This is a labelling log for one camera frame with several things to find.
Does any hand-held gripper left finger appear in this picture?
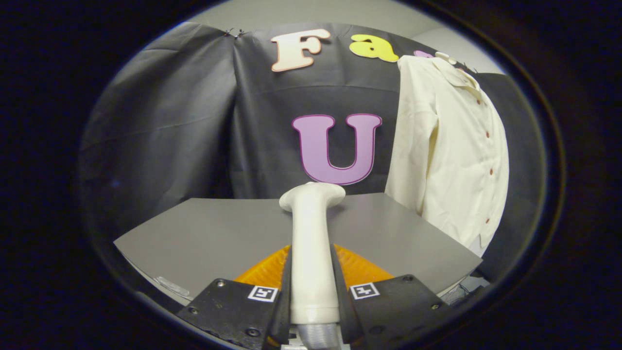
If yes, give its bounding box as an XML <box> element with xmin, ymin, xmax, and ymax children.
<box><xmin>176</xmin><ymin>245</ymin><xmax>293</xmax><ymax>350</ymax></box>

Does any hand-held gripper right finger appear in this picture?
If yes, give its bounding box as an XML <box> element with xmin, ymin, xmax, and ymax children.
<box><xmin>330</xmin><ymin>243</ymin><xmax>458</xmax><ymax>350</ymax></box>

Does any white garment steamer with hose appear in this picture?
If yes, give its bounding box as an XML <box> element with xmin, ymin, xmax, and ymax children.
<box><xmin>279</xmin><ymin>182</ymin><xmax>346</xmax><ymax>350</ymax></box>

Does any cream button shirt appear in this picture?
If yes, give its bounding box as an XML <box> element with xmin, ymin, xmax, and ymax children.
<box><xmin>384</xmin><ymin>54</ymin><xmax>510</xmax><ymax>258</ymax></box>

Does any grey top white cabinet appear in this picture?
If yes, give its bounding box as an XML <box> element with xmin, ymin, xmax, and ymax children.
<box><xmin>113</xmin><ymin>192</ymin><xmax>483</xmax><ymax>308</ymax></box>

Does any black backdrop cloth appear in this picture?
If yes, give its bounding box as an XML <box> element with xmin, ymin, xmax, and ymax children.
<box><xmin>78</xmin><ymin>22</ymin><xmax>547</xmax><ymax>282</ymax></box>

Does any black cable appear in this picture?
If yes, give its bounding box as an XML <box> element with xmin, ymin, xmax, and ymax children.
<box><xmin>456</xmin><ymin>280</ymin><xmax>487</xmax><ymax>299</ymax></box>

